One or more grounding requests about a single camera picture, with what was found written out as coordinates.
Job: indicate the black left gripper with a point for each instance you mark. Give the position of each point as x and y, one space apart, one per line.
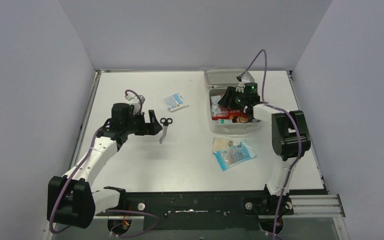
148 123

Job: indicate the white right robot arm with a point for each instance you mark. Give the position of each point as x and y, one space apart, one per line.
290 136

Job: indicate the blue mask packet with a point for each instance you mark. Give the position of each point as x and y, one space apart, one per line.
234 154

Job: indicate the red first aid pouch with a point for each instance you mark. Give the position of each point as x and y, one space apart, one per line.
228 113

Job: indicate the white plastic bottle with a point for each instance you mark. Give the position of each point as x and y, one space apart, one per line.
224 121

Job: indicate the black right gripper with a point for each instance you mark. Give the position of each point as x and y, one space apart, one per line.
227 101

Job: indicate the aluminium frame rail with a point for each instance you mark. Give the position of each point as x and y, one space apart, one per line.
316 206

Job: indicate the clear bag of wipes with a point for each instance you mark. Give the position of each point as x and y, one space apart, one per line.
216 109

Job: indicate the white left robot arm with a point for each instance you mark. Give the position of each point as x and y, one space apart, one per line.
70 199

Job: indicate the beige gauze packet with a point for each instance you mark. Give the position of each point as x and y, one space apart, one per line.
220 143

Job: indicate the grey open storage box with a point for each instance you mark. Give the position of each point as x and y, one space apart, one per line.
218 80

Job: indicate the brown bottle orange cap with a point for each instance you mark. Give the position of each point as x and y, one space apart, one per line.
240 120

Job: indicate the white blue label packet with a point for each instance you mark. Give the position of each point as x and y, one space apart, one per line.
175 102

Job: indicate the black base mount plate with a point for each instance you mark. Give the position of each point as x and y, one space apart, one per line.
249 210

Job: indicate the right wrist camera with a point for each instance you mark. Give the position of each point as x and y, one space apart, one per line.
241 86

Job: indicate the black handled scissors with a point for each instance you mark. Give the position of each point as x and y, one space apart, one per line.
165 123

